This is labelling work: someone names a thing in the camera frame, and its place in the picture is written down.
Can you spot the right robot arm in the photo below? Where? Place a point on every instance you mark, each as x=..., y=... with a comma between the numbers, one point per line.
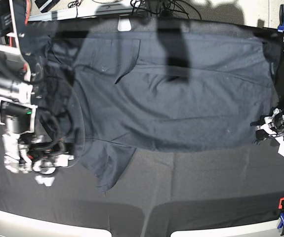
x=17, y=113

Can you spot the black box on floor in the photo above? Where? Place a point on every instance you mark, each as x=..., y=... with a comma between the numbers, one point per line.
x=46, y=5

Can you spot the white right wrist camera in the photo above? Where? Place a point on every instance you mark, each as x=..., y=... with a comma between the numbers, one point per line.
x=46, y=180

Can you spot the red blue clamp front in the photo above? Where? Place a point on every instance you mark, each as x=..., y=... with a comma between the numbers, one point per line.
x=281, y=216

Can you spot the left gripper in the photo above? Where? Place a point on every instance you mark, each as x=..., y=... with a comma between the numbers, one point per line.
x=275, y=128

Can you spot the dark grey t-shirt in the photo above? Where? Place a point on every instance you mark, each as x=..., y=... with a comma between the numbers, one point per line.
x=174, y=93

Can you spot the blue bar clamp right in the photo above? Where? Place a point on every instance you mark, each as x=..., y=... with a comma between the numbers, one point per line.
x=280, y=27

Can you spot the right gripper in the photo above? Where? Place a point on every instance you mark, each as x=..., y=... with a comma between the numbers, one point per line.
x=24, y=158

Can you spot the black table cloth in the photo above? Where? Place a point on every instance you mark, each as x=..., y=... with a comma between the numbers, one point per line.
x=159, y=192

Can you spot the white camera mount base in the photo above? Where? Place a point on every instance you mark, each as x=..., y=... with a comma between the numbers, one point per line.
x=124, y=24

